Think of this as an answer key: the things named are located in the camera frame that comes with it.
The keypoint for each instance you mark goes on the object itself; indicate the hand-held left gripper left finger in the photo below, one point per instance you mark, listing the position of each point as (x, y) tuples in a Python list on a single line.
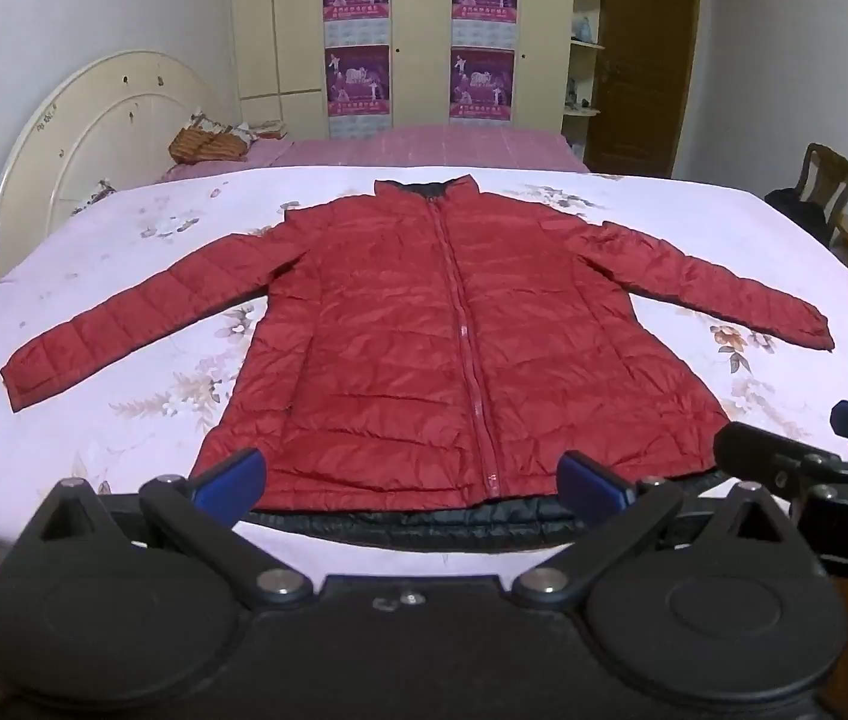
[(233, 478)]

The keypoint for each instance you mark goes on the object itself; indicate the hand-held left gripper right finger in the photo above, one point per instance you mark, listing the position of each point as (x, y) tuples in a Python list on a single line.
[(590, 487)]

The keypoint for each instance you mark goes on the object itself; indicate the red puffer jacket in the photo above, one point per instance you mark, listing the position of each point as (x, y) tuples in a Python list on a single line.
[(409, 345)]

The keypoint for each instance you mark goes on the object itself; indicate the black bag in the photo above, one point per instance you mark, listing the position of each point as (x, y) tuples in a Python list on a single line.
[(795, 210)]

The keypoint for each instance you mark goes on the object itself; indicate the white floral bed sheet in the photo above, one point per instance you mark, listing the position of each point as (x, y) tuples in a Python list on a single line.
[(131, 262)]

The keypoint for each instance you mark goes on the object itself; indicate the wooden chair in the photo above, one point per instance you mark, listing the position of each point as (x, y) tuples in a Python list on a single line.
[(832, 172)]

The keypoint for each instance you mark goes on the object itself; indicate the small floral cloth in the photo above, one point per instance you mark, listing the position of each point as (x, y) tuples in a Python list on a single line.
[(96, 195)]

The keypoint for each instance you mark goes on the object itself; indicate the wicker basket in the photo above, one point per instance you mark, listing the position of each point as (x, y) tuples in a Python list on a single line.
[(203, 144)]

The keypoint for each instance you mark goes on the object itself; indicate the crumpled white cloth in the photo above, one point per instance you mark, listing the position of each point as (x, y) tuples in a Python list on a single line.
[(263, 131)]

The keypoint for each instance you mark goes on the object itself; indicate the cream corner shelf unit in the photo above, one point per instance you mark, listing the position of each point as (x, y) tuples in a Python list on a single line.
[(587, 127)]

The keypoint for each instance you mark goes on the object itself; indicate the cream arched headboard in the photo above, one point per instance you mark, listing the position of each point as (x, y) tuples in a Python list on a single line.
[(102, 127)]

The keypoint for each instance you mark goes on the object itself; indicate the pink checked blanket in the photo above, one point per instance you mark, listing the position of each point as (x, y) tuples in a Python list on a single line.
[(424, 144)]

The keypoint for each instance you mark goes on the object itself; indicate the brown wooden door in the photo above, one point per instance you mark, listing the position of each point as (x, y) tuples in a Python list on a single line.
[(645, 60)]

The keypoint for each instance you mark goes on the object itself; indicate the cream wardrobe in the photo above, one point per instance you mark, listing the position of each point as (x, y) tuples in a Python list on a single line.
[(281, 30)]

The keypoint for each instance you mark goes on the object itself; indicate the pale blue figurine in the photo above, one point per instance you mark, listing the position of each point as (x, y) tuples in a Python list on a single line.
[(584, 28)]

